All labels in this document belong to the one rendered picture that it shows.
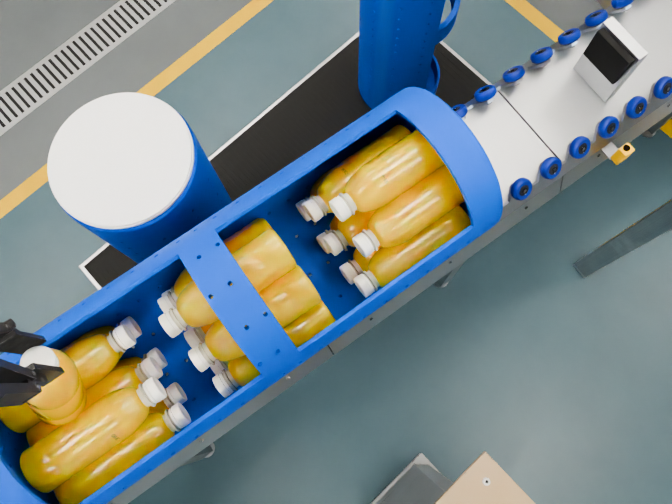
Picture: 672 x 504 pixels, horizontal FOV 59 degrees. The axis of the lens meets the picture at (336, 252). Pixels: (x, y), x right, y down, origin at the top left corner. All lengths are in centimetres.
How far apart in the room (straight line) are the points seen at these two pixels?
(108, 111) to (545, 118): 88
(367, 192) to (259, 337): 27
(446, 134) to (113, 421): 65
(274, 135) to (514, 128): 105
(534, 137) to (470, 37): 128
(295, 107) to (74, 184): 114
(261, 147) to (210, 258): 128
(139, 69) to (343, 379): 145
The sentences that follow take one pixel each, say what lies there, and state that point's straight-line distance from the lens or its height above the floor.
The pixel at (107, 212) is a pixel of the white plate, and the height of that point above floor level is 104.
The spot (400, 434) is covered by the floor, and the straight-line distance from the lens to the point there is 206.
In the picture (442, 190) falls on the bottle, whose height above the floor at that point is 116.
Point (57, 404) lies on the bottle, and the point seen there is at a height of 127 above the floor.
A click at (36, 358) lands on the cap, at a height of 135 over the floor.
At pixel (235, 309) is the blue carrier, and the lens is 85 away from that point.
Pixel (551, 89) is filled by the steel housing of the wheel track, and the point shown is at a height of 93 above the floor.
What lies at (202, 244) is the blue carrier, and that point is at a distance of 90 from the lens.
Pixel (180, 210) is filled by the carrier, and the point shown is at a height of 99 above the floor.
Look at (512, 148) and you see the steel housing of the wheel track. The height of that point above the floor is 93.
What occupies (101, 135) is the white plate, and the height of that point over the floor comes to 104.
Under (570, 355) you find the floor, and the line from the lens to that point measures 219.
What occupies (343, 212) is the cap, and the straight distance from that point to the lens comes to 92.
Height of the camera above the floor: 205
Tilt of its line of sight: 75 degrees down
